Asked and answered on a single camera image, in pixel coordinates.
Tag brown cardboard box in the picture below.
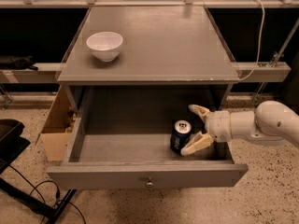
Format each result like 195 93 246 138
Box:
40 86 76 161

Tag round metal drawer knob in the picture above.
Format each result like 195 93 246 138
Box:
145 178 154 188

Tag grey wooden cabinet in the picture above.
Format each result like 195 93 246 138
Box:
58 6 238 110

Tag black floor cable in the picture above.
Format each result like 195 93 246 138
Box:
8 164 87 224

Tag white ceramic bowl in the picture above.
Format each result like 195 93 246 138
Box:
86 32 123 62

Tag black cloth on rail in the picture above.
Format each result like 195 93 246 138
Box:
0 55 38 71

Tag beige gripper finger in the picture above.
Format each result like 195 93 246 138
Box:
180 132 213 156
188 105 210 122

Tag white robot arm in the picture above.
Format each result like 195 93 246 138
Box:
180 101 299 156

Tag grey metal rail frame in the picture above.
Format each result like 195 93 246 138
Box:
0 0 299 109

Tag grey open top drawer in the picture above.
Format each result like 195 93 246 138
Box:
46 86 249 190

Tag blue pepsi can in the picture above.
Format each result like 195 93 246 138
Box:
170 120 192 153

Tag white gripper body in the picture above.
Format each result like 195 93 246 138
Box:
205 111 232 143

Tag white hanging cable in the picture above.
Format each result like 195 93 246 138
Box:
237 0 266 82

